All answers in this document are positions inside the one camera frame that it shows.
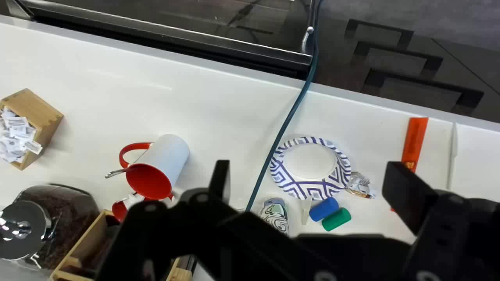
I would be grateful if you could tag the wooden organizer rack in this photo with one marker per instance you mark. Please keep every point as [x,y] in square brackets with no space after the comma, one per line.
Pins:
[84,257]

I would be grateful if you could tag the white mug red interior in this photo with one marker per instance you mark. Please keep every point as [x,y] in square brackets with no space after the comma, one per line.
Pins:
[153,168]

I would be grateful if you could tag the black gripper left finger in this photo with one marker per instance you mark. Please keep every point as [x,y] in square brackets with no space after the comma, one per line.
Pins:
[151,235]

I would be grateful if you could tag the foil wrapper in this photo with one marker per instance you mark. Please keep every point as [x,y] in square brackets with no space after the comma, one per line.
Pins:
[359,187]

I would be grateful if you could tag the wooden box of packets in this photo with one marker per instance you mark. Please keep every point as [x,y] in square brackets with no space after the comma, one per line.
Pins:
[26,127]

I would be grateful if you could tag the blue patterned paper plate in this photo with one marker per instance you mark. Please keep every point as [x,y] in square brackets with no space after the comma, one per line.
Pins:
[309,168]

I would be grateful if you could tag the green cylinder block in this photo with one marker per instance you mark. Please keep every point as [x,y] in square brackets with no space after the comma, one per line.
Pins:
[337,220]

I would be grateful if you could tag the orange stick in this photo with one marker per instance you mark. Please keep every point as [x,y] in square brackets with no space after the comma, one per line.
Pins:
[414,141]

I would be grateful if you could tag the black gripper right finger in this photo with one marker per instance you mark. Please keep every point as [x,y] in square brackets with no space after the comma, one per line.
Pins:
[456,238]

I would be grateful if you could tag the blue cylinder block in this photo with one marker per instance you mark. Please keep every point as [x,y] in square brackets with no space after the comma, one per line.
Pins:
[323,210]

